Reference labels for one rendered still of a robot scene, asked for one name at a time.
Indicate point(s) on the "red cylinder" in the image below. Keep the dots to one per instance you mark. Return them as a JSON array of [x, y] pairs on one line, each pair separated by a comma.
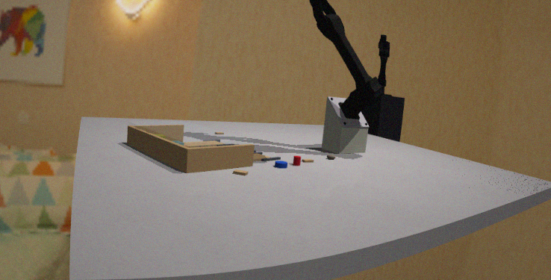
[[297, 160]]

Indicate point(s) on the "blue cylinder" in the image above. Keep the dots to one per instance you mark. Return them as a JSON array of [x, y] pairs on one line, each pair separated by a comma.
[[280, 164]]

